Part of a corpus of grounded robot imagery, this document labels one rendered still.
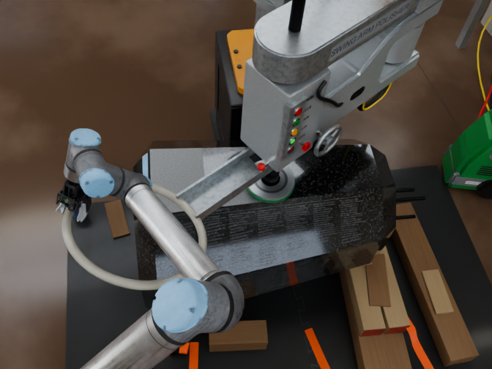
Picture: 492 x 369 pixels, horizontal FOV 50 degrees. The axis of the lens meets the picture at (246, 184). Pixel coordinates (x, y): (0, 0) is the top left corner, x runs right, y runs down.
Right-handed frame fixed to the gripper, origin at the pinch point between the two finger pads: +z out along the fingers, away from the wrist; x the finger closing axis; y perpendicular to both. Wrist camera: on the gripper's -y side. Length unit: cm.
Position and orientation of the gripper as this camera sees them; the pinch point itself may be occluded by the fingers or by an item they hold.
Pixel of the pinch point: (73, 213)
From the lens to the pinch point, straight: 194.0
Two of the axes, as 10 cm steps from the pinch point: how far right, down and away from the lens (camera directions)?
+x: 9.1, 4.2, 0.1
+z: -3.3, 7.1, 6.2
